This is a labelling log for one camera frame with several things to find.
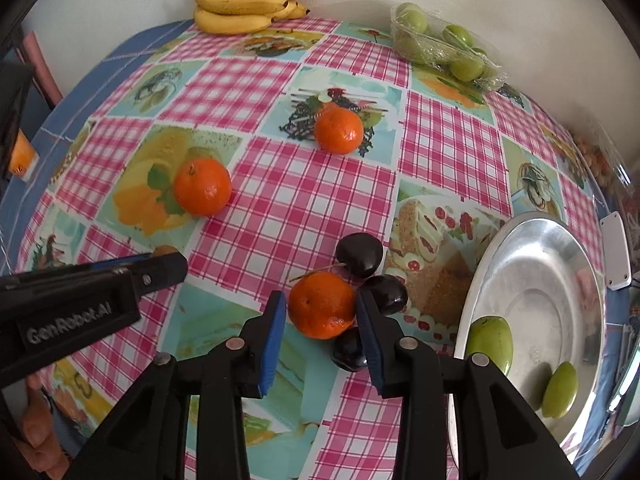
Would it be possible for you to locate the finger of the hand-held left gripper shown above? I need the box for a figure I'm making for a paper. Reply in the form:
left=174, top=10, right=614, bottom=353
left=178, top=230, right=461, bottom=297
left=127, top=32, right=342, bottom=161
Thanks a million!
left=0, top=254, right=153, bottom=291
left=112, top=252, right=189, bottom=293

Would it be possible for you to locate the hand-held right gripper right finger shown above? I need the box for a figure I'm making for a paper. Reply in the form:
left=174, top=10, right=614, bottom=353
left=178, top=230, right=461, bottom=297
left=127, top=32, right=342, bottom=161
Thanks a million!
left=354, top=289, right=583, bottom=480

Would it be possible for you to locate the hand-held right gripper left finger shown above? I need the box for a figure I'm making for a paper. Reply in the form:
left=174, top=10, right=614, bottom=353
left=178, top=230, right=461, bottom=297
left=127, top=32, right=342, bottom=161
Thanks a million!
left=65, top=290, right=288, bottom=480

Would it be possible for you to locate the dark cherry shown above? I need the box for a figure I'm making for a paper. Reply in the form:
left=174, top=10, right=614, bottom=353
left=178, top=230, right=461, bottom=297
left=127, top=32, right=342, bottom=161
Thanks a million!
left=289, top=233, right=385, bottom=283
left=331, top=326, right=370, bottom=372
left=361, top=274, right=410, bottom=317

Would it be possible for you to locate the orange tangerine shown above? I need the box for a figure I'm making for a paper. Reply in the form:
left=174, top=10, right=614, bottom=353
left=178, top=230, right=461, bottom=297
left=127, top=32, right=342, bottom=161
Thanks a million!
left=288, top=271, right=357, bottom=340
left=173, top=158, right=233, bottom=218
left=314, top=106, right=365, bottom=155

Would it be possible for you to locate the round metal plate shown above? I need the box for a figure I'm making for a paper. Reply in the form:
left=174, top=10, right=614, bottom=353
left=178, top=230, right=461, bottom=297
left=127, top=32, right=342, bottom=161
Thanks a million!
left=446, top=211, right=608, bottom=480

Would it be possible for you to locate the clear plastic container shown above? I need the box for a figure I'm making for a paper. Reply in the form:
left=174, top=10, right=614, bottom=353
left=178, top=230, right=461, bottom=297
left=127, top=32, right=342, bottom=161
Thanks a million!
left=567, top=127, right=636, bottom=211

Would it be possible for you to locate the person's left hand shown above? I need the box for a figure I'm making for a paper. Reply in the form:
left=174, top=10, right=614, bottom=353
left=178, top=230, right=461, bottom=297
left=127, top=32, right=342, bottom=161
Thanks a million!
left=20, top=372, right=71, bottom=480

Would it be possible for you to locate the single green jujube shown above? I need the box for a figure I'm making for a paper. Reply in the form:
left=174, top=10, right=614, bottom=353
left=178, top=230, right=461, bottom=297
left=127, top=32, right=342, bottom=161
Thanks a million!
left=466, top=316, right=514, bottom=376
left=542, top=361, right=580, bottom=418

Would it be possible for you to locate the pink checked printed tablecloth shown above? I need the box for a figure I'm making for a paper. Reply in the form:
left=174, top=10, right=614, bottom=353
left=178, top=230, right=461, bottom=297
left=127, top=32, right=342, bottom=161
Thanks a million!
left=10, top=15, right=616, bottom=480

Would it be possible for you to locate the pink slat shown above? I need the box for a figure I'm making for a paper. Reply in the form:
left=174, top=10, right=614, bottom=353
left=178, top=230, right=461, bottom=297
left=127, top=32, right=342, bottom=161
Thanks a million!
left=20, top=30, right=63, bottom=108

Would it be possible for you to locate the white plastic box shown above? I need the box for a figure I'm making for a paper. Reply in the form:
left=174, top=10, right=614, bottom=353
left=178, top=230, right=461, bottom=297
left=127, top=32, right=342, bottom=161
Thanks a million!
left=599, top=211, right=633, bottom=291

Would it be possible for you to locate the pile of brown longans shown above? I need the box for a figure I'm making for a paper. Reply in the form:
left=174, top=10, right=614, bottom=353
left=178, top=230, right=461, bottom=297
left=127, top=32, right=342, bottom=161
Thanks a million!
left=570, top=132, right=613, bottom=181

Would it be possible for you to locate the pile of green jujubes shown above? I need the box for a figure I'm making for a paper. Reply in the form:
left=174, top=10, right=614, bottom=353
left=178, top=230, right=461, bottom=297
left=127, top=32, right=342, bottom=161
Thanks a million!
left=395, top=4, right=493, bottom=81

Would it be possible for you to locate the clear wrapped plastic tray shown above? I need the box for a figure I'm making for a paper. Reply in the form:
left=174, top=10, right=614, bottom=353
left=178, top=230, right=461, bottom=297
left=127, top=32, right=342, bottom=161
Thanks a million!
left=390, top=2, right=508, bottom=92

